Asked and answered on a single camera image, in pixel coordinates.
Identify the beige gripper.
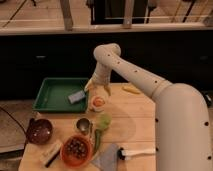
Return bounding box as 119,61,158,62
84,63,111,96

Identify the black cable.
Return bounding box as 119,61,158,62
0,106,29,148

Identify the yellow banana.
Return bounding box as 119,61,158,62
122,86,140,94

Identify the orange bowl with beads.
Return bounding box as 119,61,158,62
60,135,93,169

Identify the grey sponge block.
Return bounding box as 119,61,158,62
68,90,86,104

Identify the dark red bowl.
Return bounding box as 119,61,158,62
26,119,53,145

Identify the metal measuring cup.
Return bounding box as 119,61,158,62
76,118,93,139

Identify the white handled black brush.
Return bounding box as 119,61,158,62
117,148,156,160

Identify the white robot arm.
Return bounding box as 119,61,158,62
85,43,213,171

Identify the orange apple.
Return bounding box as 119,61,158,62
93,97,105,107

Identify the green plastic ladle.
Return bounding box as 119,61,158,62
93,113,111,154

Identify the green plastic tray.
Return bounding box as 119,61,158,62
33,77,89,113

